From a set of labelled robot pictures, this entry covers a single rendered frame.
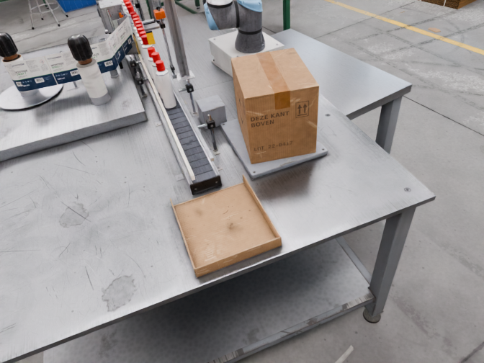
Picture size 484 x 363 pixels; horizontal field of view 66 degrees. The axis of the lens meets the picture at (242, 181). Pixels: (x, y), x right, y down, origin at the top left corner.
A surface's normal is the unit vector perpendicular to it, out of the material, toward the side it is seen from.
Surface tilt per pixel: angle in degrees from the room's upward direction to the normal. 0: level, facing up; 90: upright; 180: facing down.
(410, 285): 0
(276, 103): 90
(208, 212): 0
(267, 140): 90
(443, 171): 0
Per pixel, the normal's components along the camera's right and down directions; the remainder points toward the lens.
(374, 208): -0.10, -0.73
